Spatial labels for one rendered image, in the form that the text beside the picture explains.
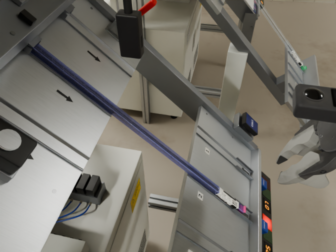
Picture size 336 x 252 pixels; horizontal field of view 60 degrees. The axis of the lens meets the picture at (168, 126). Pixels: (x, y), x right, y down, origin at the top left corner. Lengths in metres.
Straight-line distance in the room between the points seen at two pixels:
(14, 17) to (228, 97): 0.76
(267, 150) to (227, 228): 1.22
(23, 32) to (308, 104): 0.36
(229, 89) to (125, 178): 0.45
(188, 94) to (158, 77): 0.08
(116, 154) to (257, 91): 1.47
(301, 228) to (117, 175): 0.99
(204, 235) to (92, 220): 0.34
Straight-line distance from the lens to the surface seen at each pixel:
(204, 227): 0.55
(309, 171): 0.46
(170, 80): 0.65
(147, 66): 0.65
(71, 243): 0.72
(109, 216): 0.78
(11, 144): 0.34
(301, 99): 0.41
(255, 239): 0.64
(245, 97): 2.10
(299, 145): 0.51
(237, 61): 0.94
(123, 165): 0.86
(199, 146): 0.61
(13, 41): 0.39
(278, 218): 1.55
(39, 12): 0.44
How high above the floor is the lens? 1.30
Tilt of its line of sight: 45 degrees down
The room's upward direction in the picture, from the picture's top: straight up
